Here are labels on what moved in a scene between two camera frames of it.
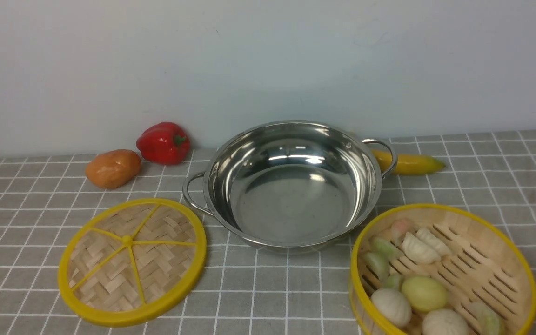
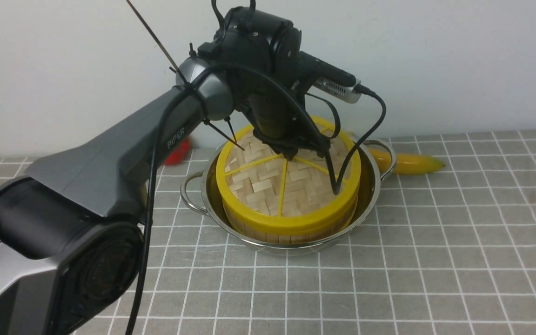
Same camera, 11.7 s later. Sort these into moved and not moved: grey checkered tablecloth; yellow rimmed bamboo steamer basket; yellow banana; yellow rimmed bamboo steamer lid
Moved: yellow rimmed bamboo steamer basket; yellow rimmed bamboo steamer lid
Not moved: grey checkered tablecloth; yellow banana
